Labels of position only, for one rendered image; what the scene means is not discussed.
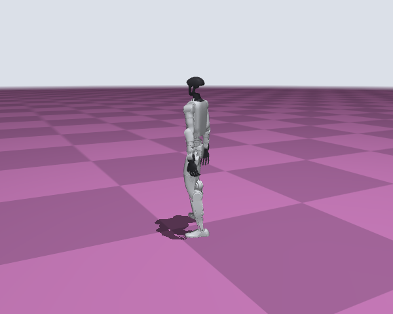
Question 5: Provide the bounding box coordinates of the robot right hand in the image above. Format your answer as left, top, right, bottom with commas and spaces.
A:
200, 144, 209, 165

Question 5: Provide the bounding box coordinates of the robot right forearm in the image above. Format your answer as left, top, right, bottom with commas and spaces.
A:
202, 127, 210, 149

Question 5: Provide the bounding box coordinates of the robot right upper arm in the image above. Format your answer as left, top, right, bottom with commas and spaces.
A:
205, 100, 210, 129

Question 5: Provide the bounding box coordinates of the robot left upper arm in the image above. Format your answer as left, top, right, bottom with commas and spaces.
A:
183, 103, 195, 134

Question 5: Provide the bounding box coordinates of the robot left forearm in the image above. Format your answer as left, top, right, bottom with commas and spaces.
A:
184, 129, 195, 160

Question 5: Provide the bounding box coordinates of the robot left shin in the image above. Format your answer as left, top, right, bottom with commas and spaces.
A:
189, 192, 204, 232

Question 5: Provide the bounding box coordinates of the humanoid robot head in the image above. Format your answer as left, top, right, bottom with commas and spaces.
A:
187, 77, 205, 102

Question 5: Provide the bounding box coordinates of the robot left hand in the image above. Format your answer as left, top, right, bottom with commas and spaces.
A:
187, 154, 200, 177

